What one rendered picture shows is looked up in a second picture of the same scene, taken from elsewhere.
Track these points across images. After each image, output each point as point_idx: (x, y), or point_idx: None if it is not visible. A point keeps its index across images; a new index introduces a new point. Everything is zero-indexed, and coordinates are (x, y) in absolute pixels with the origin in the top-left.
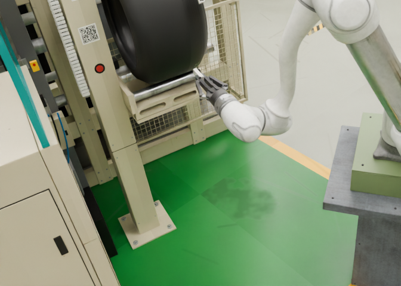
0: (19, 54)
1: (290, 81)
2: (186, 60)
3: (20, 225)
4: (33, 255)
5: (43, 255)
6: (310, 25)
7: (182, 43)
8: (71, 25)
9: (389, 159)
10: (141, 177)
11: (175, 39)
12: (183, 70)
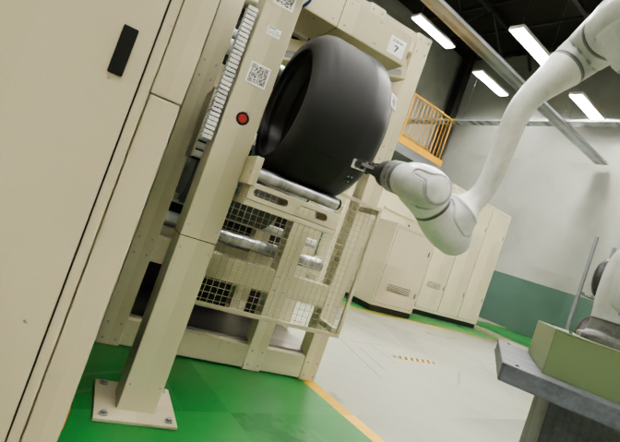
0: None
1: (503, 161)
2: (346, 155)
3: None
4: (67, 19)
5: (81, 39)
6: (563, 79)
7: (356, 127)
8: (248, 52)
9: (610, 345)
10: (186, 304)
11: (351, 116)
12: (332, 173)
